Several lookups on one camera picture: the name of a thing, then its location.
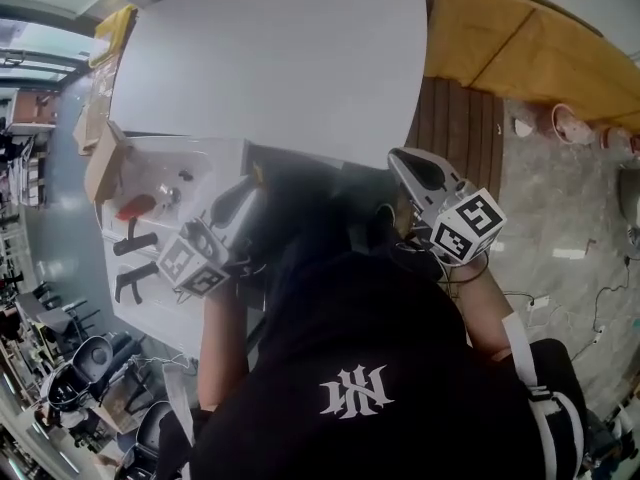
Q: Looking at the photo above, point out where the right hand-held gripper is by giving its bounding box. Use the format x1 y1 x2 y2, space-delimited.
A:
387 146 507 268

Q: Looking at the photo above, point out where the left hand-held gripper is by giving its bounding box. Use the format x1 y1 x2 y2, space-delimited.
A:
157 175 261 299

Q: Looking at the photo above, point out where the person's left forearm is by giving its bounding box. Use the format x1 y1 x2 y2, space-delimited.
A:
197 275 252 412

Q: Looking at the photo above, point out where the person's right forearm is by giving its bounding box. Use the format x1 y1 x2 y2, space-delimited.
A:
438 255 517 365

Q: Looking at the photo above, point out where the red tool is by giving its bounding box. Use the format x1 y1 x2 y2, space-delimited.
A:
116 194 157 220

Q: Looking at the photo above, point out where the brown wooden slat board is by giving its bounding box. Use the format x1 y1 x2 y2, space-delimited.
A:
405 74 505 202

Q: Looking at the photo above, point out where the clear plastic tray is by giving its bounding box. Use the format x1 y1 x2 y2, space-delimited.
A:
97 135 249 232

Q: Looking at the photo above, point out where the brown cardboard box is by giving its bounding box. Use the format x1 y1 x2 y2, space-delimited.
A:
83 120 134 205

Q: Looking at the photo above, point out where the grey office chair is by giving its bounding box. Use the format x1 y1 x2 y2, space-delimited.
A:
115 400 177 480
68 335 117 385

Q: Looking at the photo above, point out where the pink cup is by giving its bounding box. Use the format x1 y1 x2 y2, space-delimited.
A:
550 102 597 145

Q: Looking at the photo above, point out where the yellow cloth cover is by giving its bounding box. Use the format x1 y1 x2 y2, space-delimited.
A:
423 0 640 137

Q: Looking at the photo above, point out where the person's black t-shirt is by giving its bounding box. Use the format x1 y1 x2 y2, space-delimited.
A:
188 250 589 480

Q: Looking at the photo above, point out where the white table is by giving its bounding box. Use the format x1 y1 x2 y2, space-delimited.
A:
93 0 430 359

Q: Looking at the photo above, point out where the yellow bag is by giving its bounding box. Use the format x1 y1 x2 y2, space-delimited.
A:
88 3 139 69

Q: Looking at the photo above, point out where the black tool handle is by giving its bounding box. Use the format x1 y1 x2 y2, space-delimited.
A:
113 261 162 304
112 216 160 258

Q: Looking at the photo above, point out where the white arm strap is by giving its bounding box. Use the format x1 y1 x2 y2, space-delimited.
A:
501 312 540 390

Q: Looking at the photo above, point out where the black floor cable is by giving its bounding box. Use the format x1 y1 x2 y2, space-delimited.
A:
569 255 632 364

